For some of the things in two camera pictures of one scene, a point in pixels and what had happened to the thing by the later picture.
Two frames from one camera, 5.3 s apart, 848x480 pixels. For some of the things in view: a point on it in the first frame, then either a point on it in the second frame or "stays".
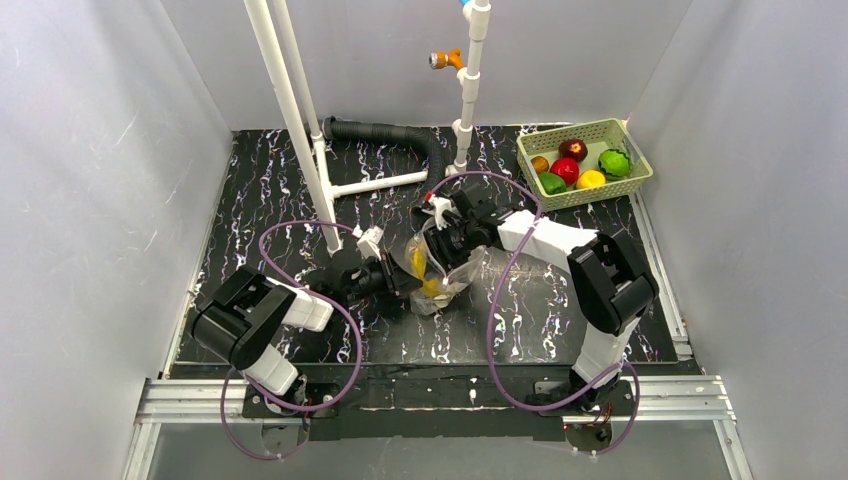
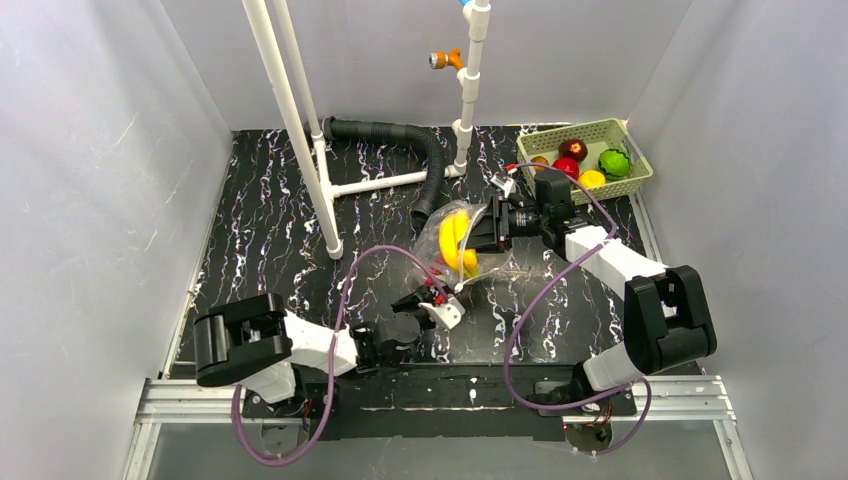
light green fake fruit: [614, 163] stays
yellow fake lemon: [590, 178] stays
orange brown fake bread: [540, 164] stays
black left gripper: [387, 276] → [423, 300]
